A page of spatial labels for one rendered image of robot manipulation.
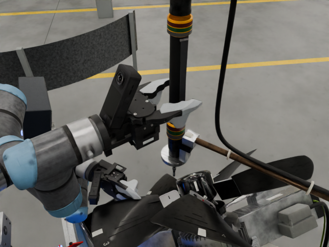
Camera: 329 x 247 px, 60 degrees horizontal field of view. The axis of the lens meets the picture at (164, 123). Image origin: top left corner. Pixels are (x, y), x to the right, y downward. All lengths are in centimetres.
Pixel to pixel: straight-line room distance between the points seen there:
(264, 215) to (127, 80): 72
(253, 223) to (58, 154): 71
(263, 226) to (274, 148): 184
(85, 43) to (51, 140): 200
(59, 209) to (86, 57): 202
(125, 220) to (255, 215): 42
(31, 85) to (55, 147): 92
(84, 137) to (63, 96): 290
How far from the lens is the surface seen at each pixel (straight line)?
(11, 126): 85
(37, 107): 127
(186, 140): 65
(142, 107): 54
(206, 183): 91
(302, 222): 105
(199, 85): 339
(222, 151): 63
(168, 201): 94
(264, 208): 104
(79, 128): 51
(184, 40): 51
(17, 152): 51
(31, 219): 246
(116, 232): 91
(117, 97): 50
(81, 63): 252
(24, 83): 142
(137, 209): 93
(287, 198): 109
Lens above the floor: 200
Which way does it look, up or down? 44 degrees down
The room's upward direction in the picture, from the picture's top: straight up
